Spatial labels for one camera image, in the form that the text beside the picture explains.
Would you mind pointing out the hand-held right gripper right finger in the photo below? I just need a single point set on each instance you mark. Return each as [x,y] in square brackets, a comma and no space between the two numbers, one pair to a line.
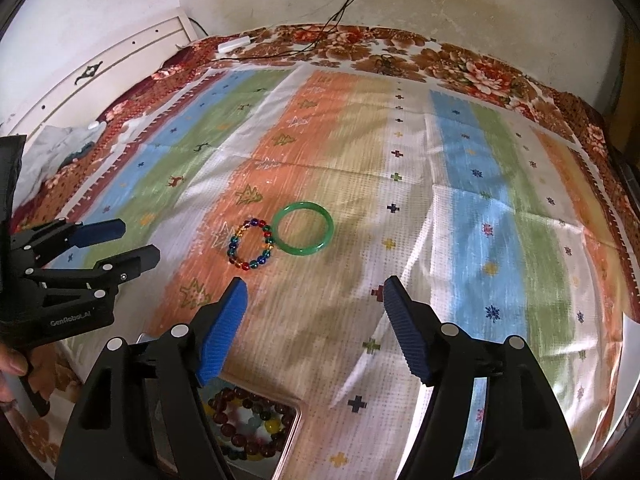
[407,330]

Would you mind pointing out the pile of pale clothes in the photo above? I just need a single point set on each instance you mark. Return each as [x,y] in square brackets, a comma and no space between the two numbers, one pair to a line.
[60,150]

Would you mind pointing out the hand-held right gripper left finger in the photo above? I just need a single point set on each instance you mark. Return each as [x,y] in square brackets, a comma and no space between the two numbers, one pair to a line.
[225,330]

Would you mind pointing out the white bed headboard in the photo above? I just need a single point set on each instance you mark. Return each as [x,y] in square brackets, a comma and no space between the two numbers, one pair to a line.
[100,55]

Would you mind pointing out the person's left hand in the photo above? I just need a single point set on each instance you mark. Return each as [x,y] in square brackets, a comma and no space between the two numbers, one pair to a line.
[11,361]

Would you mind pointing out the green jade bangle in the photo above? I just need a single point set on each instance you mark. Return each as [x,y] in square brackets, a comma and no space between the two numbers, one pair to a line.
[326,227]

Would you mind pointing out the striped pastel cloth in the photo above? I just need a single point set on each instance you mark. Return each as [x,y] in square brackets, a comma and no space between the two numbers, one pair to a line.
[350,135]

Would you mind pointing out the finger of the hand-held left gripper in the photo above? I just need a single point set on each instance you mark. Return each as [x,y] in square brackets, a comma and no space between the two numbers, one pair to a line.
[137,260]
[100,232]

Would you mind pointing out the silver metal tin box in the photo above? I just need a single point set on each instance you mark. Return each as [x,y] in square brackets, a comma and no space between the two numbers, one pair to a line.
[296,420]

